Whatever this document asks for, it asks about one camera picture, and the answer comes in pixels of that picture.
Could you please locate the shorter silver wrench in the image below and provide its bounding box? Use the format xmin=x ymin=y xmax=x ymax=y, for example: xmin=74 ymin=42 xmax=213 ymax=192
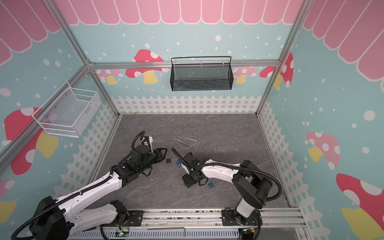
xmin=173 ymin=136 xmax=190 ymax=146

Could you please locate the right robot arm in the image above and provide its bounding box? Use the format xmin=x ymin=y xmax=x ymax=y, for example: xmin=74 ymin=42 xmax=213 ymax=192
xmin=180 ymin=153 xmax=283 ymax=226

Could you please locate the white wire mesh basket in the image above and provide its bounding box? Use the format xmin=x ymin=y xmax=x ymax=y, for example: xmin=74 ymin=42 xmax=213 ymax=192
xmin=32 ymin=82 xmax=102 ymax=138

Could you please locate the black padlock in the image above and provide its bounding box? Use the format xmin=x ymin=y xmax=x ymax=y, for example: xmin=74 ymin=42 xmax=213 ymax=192
xmin=166 ymin=154 xmax=175 ymax=166

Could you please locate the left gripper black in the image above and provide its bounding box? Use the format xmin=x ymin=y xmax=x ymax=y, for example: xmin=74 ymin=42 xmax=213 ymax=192
xmin=138 ymin=147 xmax=168 ymax=174

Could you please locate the black wire mesh basket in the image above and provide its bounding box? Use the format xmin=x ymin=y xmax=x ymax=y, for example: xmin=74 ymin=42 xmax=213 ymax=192
xmin=170 ymin=56 xmax=234 ymax=92

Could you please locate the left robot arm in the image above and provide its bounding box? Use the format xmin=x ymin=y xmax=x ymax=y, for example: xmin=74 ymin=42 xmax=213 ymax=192
xmin=11 ymin=145 xmax=168 ymax=240

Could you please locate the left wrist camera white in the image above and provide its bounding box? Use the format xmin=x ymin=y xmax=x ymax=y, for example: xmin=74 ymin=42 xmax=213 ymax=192
xmin=142 ymin=136 xmax=153 ymax=152

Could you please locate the longer silver wrench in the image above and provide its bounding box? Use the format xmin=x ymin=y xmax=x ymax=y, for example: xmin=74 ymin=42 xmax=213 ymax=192
xmin=173 ymin=136 xmax=193 ymax=149

